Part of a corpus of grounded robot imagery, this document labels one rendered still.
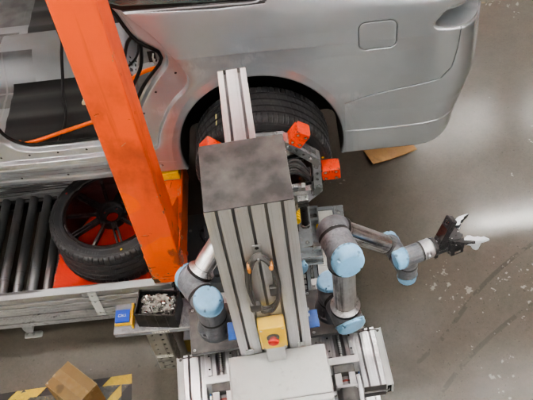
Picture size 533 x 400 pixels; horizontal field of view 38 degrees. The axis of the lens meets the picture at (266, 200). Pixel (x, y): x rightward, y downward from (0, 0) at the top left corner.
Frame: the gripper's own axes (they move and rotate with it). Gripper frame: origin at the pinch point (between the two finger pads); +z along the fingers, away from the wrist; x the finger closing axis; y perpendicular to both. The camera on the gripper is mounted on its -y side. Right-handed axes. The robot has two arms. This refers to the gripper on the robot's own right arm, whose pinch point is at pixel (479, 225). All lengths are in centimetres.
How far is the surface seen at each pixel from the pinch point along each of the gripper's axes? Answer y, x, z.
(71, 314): 89, -116, -170
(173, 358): 104, -76, -127
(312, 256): 94, -99, -39
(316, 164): 19, -84, -34
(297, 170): 10, -75, -46
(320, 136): 9, -91, -28
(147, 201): -1, -76, -113
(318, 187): 35, -86, -34
